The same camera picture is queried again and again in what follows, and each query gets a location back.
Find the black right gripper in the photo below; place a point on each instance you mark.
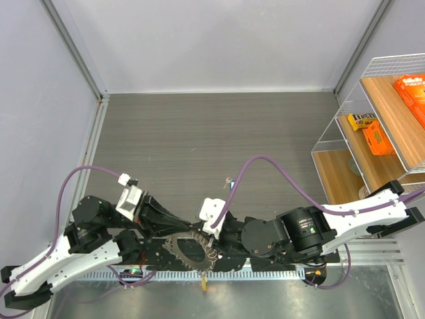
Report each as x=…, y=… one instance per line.
x=219, y=242

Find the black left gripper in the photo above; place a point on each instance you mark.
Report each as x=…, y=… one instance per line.
x=164, y=221

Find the round steel keyring disc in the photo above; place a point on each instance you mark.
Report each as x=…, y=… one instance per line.
x=192, y=250

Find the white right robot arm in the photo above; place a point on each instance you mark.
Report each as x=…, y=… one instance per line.
x=304, y=234

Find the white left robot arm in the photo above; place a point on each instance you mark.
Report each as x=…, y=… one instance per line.
x=101, y=234

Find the yellow key tag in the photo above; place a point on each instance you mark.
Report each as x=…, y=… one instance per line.
x=204, y=283

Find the yellow M&M's bag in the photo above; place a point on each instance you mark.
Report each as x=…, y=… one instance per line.
x=361, y=121

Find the orange Reese's box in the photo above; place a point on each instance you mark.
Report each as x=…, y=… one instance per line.
x=377, y=140

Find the orange Gillette box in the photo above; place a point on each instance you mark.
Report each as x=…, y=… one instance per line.
x=411, y=96

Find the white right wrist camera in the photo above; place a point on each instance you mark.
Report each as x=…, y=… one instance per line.
x=209, y=212

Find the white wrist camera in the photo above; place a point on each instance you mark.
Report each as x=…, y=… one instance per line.
x=209, y=212
x=130, y=196

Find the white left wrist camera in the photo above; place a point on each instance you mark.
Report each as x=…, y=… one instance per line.
x=130, y=196

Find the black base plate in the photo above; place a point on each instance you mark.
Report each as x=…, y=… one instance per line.
x=153, y=256

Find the white wire shelf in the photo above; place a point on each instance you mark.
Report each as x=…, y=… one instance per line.
x=346, y=167

